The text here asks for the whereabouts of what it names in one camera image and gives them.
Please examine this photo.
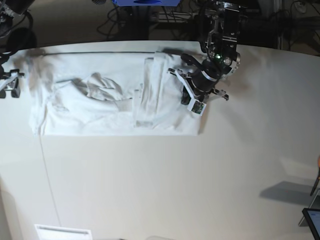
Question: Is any white T-shirt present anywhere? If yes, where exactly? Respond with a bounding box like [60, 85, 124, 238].
[14, 52, 201, 137]

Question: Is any white paper sheet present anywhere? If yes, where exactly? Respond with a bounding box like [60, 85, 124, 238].
[34, 224, 93, 240]

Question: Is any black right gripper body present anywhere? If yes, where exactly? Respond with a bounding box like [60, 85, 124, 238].
[0, 69, 25, 99]

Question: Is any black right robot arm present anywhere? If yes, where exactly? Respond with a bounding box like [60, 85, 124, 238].
[0, 0, 37, 99]

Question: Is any blue box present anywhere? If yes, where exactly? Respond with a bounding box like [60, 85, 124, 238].
[112, 0, 180, 7]

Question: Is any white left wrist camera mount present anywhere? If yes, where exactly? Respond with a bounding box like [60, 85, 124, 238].
[168, 68, 207, 116]

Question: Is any tablet screen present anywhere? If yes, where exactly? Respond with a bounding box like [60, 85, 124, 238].
[302, 208, 320, 240]

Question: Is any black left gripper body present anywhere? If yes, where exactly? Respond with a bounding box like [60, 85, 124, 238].
[181, 53, 229, 101]

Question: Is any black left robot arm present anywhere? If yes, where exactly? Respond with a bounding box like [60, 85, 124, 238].
[180, 0, 241, 105]

